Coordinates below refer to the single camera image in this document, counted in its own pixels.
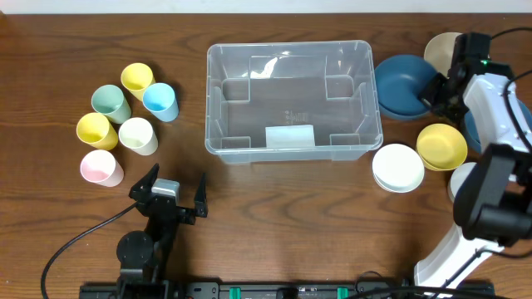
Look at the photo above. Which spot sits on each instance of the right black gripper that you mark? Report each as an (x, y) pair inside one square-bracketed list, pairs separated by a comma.
[(428, 95)]

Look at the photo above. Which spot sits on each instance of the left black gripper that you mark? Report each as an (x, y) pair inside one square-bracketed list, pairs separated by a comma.
[(185, 218)]

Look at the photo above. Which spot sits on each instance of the dark blue bowl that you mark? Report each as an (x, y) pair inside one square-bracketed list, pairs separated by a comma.
[(400, 79), (470, 133)]

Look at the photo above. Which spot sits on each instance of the beige large bowl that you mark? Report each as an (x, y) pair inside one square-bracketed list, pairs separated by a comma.
[(439, 51)]

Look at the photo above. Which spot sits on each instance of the yellow small bowl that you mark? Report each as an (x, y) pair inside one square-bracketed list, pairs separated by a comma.
[(441, 147)]

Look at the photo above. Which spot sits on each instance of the white small bowl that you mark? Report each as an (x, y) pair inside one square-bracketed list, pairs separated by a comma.
[(398, 168)]

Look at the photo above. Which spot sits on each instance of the light blue small bowl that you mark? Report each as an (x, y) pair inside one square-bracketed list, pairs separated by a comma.
[(458, 177)]

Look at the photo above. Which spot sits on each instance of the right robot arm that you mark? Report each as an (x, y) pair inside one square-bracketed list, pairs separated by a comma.
[(492, 207)]

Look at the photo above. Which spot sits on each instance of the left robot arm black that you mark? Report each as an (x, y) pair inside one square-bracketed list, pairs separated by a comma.
[(143, 254)]

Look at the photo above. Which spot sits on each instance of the clear plastic storage container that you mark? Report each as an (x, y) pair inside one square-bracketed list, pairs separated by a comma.
[(287, 101)]

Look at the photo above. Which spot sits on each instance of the cream white cup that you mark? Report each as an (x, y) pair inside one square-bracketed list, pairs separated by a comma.
[(138, 135)]

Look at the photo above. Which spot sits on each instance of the pink cup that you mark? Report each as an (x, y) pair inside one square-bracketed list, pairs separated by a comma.
[(101, 167)]

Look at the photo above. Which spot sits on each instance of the blue cup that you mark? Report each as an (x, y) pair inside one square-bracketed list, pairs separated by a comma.
[(161, 101)]

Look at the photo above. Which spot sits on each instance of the yellow cup at front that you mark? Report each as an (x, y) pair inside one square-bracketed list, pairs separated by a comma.
[(96, 130)]

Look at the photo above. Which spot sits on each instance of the yellow cup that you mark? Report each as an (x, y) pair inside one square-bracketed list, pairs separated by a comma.
[(136, 78), (96, 130)]

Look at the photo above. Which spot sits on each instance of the green cup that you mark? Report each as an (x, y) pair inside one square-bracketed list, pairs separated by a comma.
[(110, 101)]

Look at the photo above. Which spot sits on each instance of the yellow cup at back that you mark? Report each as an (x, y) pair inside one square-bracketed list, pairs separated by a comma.
[(136, 78)]

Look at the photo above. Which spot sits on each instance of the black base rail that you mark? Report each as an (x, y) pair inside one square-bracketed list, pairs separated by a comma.
[(213, 290)]

